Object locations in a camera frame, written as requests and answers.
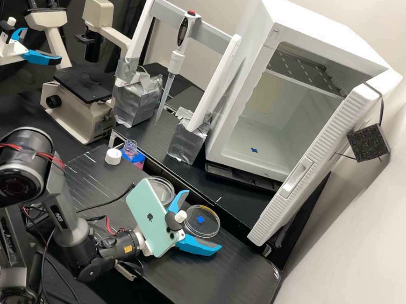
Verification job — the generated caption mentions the white pipette stand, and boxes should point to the white pipette stand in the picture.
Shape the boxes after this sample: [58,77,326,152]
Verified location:
[107,0,245,169]

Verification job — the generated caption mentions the petri dish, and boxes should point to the petri dish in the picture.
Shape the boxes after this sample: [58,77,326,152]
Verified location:
[145,175,177,206]

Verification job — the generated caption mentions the incubator door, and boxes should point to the incubator door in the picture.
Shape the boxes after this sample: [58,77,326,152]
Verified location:
[246,60,397,257]

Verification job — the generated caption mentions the white cap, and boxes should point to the white cap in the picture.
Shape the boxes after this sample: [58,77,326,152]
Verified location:
[105,147,123,166]

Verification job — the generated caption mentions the white incubator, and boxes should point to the white incubator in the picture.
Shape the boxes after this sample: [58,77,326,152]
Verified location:
[202,0,406,191]

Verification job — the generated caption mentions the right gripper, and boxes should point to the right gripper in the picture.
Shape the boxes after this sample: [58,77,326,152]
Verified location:
[131,185,227,263]

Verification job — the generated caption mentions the blue bottle holder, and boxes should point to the blue bottle holder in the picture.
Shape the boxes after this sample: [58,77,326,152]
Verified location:
[118,149,146,171]

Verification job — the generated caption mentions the petri dish lid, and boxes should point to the petri dish lid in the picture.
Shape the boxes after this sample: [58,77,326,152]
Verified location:
[183,203,222,240]

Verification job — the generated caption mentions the small bottle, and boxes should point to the small bottle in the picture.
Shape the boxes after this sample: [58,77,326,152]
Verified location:
[122,138,139,160]

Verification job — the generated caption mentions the black cable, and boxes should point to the black cable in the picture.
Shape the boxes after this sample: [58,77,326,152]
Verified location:
[75,180,135,218]

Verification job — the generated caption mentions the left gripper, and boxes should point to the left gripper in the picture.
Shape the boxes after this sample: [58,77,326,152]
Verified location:
[0,25,65,70]

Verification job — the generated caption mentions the cream microscope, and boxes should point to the cream microscope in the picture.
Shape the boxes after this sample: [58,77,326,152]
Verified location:
[13,0,139,149]

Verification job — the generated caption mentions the right wrist camera phone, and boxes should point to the right wrist camera phone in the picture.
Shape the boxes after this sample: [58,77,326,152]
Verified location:
[121,176,191,261]

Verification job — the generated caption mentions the pipette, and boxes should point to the pipette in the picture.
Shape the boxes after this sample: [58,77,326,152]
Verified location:
[154,7,203,128]

